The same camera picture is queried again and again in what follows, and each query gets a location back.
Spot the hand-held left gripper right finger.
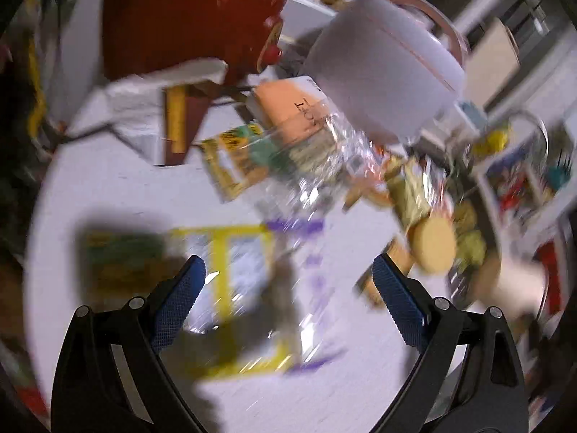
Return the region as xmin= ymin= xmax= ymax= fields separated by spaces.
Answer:
xmin=372 ymin=255 xmax=528 ymax=433

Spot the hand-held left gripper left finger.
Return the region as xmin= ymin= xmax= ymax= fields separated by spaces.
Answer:
xmin=51 ymin=255 xmax=207 ymax=433

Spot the yellow-edged noodle packet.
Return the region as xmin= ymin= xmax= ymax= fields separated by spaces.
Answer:
xmin=168 ymin=223 xmax=301 ymax=378

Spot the purple-edged clear wrapper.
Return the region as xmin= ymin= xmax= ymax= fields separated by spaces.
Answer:
xmin=265 ymin=216 xmax=349 ymax=376

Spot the brown cardboard piece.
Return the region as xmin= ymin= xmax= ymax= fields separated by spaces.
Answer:
xmin=355 ymin=238 xmax=412 ymax=308

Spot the round tan cookie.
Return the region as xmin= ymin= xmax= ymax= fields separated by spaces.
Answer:
xmin=406 ymin=216 xmax=459 ymax=275

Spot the small yellow-green sachet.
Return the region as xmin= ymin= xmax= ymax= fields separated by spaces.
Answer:
xmin=83 ymin=229 xmax=171 ymax=281

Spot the green and yellow wrapper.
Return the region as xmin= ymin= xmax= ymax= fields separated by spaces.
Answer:
xmin=391 ymin=161 xmax=448 ymax=227

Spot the yellow printed packet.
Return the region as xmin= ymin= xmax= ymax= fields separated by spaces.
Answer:
xmin=200 ymin=123 xmax=272 ymax=202

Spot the crumpled clear plastic bag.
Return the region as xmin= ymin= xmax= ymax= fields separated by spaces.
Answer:
xmin=242 ymin=112 xmax=394 ymax=218

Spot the yellow dish soap bottle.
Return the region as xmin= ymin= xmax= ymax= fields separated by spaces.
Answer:
xmin=472 ymin=128 xmax=513 ymax=157

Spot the torn brown carton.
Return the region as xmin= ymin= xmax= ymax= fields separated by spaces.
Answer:
xmin=101 ymin=58 xmax=229 ymax=169

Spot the grey-blue container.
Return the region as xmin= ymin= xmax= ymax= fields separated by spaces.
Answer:
xmin=454 ymin=101 xmax=488 ymax=132

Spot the teal utensil holder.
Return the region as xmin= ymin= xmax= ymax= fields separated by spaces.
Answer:
xmin=547 ymin=161 xmax=572 ymax=191

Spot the steel faucet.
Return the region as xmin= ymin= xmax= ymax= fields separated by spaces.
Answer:
xmin=490 ymin=110 xmax=549 ymax=169

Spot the peach coloured box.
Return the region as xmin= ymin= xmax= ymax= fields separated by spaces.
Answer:
xmin=251 ymin=76 xmax=335 ymax=146

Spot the white round pot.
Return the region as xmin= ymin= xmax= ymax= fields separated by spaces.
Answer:
xmin=302 ymin=0 xmax=470 ymax=146

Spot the beige cutting board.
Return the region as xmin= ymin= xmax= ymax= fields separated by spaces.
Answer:
xmin=463 ymin=17 xmax=522 ymax=110

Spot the brown ceramic slow cooker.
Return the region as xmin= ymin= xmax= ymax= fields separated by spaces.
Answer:
xmin=102 ymin=0 xmax=317 ymax=87

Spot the white barred window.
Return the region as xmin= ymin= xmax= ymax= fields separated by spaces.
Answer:
xmin=453 ymin=0 xmax=577 ymax=104

